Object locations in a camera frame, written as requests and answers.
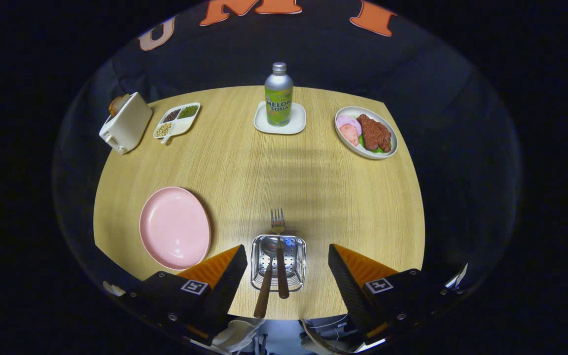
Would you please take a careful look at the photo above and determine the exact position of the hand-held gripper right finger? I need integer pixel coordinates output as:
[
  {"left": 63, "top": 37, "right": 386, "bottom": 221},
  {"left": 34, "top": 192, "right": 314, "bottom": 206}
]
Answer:
[{"left": 328, "top": 244, "right": 462, "bottom": 346}]

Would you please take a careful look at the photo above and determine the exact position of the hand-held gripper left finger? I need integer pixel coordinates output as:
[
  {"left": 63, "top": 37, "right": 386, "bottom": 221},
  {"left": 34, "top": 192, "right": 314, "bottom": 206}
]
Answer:
[{"left": 126, "top": 245, "right": 248, "bottom": 346}]

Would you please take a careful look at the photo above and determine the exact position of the wooden-handled spoon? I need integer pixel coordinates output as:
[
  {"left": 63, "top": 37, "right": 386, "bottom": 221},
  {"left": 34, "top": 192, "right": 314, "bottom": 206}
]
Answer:
[{"left": 253, "top": 239, "right": 277, "bottom": 319}]

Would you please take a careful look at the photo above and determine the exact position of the wooden-handled fork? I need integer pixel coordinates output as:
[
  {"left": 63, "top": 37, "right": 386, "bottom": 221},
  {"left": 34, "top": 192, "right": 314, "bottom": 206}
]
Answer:
[{"left": 270, "top": 208, "right": 290, "bottom": 300}]

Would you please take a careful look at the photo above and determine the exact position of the white cloth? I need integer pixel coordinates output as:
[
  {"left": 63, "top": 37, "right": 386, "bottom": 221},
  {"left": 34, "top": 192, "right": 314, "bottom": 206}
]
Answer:
[{"left": 213, "top": 319, "right": 265, "bottom": 353}]

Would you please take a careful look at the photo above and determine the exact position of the pink plate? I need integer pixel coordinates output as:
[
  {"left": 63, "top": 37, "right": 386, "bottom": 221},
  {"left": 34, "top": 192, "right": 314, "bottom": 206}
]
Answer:
[{"left": 139, "top": 186, "right": 212, "bottom": 271}]

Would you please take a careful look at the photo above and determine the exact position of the white oval plate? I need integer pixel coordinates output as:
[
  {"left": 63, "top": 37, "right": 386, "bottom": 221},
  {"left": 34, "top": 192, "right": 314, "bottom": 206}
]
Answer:
[{"left": 334, "top": 106, "right": 399, "bottom": 160}]

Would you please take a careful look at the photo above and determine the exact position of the green lettuce leaf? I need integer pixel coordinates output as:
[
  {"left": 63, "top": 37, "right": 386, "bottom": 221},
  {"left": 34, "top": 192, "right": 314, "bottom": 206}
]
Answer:
[{"left": 358, "top": 136, "right": 386, "bottom": 154}]

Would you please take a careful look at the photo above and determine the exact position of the pink ham slice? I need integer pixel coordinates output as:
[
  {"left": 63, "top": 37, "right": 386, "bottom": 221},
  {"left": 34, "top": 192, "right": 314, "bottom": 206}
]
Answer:
[{"left": 339, "top": 124, "right": 359, "bottom": 146}]

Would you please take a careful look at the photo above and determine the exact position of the red-brown meat piece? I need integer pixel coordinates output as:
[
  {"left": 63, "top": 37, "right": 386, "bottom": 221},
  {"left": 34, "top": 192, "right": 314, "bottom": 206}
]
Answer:
[{"left": 356, "top": 114, "right": 392, "bottom": 152}]

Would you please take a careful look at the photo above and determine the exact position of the white divided dish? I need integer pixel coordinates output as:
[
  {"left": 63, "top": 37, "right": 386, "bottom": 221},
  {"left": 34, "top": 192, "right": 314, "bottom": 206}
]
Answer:
[{"left": 153, "top": 102, "right": 201, "bottom": 144}]

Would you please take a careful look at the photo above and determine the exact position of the pale purple ham slice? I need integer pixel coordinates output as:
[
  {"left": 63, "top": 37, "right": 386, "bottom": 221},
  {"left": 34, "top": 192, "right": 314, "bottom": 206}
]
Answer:
[{"left": 336, "top": 115, "right": 362, "bottom": 136}]

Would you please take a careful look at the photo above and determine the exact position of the white square coaster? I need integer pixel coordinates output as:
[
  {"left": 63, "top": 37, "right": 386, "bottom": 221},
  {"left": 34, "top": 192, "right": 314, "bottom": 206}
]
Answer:
[{"left": 254, "top": 101, "right": 307, "bottom": 135}]

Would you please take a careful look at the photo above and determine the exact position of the white toaster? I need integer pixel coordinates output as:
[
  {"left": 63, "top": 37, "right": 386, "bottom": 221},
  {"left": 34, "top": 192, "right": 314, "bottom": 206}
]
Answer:
[{"left": 99, "top": 92, "right": 153, "bottom": 155}]

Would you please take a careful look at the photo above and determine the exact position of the green soda bottle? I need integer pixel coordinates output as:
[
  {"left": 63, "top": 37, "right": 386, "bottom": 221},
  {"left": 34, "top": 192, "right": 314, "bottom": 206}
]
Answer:
[{"left": 264, "top": 62, "right": 294, "bottom": 127}]

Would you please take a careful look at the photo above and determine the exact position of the brown toast slice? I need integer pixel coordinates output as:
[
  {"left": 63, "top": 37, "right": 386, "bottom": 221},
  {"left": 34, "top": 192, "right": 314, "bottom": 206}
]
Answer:
[{"left": 108, "top": 94, "right": 131, "bottom": 117}]

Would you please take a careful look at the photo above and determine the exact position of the black backdrop cloth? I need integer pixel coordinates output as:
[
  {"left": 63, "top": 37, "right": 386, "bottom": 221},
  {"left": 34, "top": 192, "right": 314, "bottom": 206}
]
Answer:
[{"left": 57, "top": 0, "right": 521, "bottom": 277}]

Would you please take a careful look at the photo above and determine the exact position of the metal wire basket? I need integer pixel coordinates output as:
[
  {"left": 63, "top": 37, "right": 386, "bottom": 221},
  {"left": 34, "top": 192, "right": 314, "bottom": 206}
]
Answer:
[{"left": 250, "top": 234, "right": 307, "bottom": 293}]

